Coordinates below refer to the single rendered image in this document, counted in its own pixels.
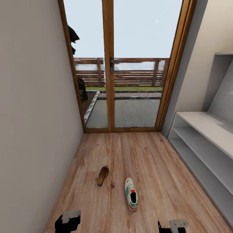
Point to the door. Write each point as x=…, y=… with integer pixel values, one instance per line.
x=124, y=57

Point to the sandal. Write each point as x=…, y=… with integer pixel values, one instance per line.
x=102, y=175

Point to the gym shoe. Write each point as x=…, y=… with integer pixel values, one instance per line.
x=131, y=195

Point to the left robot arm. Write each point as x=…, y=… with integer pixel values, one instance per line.
x=68, y=222

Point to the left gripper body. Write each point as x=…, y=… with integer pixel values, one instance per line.
x=70, y=226

